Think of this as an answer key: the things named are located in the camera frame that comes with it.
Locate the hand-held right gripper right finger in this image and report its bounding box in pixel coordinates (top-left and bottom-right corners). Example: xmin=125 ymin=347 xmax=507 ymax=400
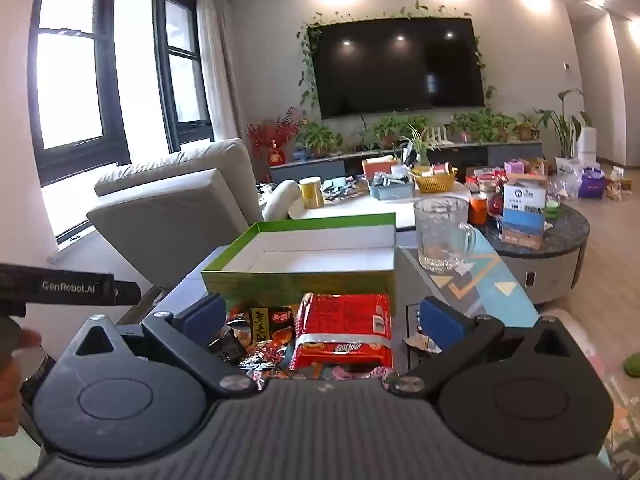
xmin=389 ymin=296 xmax=570 ymax=402

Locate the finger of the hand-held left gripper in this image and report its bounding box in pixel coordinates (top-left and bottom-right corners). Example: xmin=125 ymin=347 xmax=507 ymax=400
xmin=115 ymin=282 xmax=141 ymax=306

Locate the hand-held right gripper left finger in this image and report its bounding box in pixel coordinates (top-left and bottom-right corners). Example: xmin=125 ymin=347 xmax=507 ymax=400
xmin=75 ymin=293 xmax=257 ymax=402

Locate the small dark snack packet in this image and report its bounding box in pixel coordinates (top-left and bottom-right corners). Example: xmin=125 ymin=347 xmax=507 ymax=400
xmin=210 ymin=330 xmax=252 ymax=364

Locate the black yellow snack packet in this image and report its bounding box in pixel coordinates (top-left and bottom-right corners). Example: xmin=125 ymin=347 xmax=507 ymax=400
xmin=247 ymin=305 xmax=296 ymax=345

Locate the silver candy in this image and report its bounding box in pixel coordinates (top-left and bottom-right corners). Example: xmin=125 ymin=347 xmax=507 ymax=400
xmin=239 ymin=344 xmax=287 ymax=387

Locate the red snack packet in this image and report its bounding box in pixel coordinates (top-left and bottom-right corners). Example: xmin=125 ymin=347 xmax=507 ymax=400
xmin=289 ymin=291 xmax=396 ymax=372

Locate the green cardboard box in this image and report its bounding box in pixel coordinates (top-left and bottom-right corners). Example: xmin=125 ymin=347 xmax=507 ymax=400
xmin=200 ymin=212 xmax=398 ymax=318

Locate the person's left hand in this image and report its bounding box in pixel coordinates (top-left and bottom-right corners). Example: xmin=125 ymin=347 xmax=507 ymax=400
xmin=0 ymin=329 xmax=44 ymax=438

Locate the teal patterned table mat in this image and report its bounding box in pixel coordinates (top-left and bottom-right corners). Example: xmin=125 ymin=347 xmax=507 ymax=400
xmin=395 ymin=230 xmax=543 ymax=361

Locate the clear glass mug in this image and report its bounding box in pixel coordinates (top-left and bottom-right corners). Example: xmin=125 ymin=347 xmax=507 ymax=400
xmin=412 ymin=196 xmax=478 ymax=275

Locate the beige armchair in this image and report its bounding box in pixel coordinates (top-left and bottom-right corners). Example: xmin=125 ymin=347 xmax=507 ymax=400
xmin=86 ymin=138 xmax=301 ymax=293

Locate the grey round coffee table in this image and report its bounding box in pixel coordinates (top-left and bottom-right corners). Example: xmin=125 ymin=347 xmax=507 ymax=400
xmin=480 ymin=200 xmax=591 ymax=305

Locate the blue white carton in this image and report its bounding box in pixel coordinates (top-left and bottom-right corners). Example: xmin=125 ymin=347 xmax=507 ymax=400
xmin=500 ymin=175 xmax=548 ymax=251

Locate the yellow woven basket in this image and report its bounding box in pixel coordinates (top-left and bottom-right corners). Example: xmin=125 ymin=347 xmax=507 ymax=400
xmin=412 ymin=165 xmax=458 ymax=194

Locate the blue plastic basket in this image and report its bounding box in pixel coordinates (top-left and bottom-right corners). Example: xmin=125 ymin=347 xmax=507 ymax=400
xmin=367 ymin=172 xmax=417 ymax=201

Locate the yellow can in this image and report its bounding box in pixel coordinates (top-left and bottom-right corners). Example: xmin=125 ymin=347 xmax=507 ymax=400
xmin=298 ymin=176 xmax=326 ymax=209

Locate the grey television cabinet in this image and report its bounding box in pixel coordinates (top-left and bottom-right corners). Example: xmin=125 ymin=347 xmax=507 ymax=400
xmin=267 ymin=140 xmax=545 ymax=181

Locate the spider plant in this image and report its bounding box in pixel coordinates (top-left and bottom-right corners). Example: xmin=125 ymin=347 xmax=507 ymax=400
xmin=400 ymin=122 xmax=442 ymax=167

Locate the red flower decoration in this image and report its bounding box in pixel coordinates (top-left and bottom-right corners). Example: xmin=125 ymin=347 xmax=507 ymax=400
xmin=246 ymin=107 xmax=306 ymax=166

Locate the row of potted plants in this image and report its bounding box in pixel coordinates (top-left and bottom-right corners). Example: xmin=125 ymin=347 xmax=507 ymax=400
xmin=299 ymin=109 xmax=542 ymax=158

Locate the patterned floor rug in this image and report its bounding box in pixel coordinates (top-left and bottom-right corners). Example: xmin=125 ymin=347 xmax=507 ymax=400
xmin=597 ymin=345 xmax=640 ymax=480

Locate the purple gift bag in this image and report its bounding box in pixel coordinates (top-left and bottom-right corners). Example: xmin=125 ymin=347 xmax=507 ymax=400
xmin=579 ymin=165 xmax=607 ymax=200

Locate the white air purifier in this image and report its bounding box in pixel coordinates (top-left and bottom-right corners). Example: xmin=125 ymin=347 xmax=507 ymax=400
xmin=576 ymin=126 xmax=598 ymax=163

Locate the black framed window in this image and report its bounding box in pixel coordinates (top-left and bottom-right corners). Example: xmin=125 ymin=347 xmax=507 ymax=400
xmin=27 ymin=0 xmax=216 ymax=186

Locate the large-leaf potted plant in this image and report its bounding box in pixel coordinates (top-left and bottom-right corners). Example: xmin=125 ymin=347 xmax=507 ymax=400
xmin=537 ymin=89 xmax=593 ymax=158

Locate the white curtain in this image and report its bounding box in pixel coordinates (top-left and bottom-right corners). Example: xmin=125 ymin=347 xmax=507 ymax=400
xmin=195 ymin=0 xmax=246 ymax=143

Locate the trailing vine garland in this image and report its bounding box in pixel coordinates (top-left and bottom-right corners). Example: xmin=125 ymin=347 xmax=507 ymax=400
xmin=297 ymin=0 xmax=497 ymax=111

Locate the wall-mounted television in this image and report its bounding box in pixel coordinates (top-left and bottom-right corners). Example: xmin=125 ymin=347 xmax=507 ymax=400
xmin=311 ymin=17 xmax=487 ymax=120

